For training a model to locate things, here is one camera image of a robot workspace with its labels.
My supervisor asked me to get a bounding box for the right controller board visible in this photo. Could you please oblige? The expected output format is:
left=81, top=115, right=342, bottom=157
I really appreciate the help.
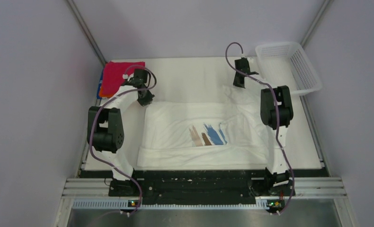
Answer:
left=255, top=196, right=285, bottom=214

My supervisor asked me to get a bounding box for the white printed t-shirt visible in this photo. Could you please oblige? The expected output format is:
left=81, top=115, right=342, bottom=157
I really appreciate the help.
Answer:
left=137, top=87, right=269, bottom=170

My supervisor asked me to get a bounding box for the controller board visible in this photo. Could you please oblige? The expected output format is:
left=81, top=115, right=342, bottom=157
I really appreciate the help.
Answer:
left=255, top=196, right=285, bottom=214
left=118, top=197, right=142, bottom=210

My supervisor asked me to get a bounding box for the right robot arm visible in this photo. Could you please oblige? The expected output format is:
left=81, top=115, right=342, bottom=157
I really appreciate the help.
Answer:
left=231, top=57, right=295, bottom=197

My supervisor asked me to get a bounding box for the left aluminium frame post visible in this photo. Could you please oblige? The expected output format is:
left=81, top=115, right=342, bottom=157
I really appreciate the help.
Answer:
left=64, top=0, right=107, bottom=67

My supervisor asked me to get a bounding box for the left controller board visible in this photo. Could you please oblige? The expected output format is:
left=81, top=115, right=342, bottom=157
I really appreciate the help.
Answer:
left=118, top=197, right=142, bottom=210

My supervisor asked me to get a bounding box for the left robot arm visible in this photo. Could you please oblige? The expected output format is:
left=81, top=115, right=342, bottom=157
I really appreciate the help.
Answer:
left=87, top=64, right=157, bottom=197

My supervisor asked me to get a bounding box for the black mounting base rail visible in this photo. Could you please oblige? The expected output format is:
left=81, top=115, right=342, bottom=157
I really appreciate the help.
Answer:
left=80, top=169, right=329, bottom=208

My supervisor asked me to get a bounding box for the right aluminium frame post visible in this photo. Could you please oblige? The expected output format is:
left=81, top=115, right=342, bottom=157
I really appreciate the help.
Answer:
left=300, top=0, right=334, bottom=49

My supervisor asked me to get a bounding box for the red folded t-shirt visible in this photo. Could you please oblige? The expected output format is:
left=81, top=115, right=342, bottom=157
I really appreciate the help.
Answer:
left=102, top=61, right=145, bottom=96

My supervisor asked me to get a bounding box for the aluminium frame post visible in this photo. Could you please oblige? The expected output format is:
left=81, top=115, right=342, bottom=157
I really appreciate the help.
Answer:
left=300, top=0, right=334, bottom=49
left=64, top=0, right=107, bottom=67

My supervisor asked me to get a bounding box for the white plastic basket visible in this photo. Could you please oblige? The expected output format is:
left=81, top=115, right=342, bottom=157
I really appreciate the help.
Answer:
left=255, top=42, right=323, bottom=96

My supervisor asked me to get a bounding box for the orange folded t-shirt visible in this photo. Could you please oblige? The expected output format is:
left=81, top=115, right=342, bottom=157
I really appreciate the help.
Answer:
left=100, top=87, right=111, bottom=99

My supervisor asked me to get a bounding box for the blue folded t-shirt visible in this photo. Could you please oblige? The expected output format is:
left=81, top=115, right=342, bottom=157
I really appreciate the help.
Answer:
left=96, top=71, right=103, bottom=100

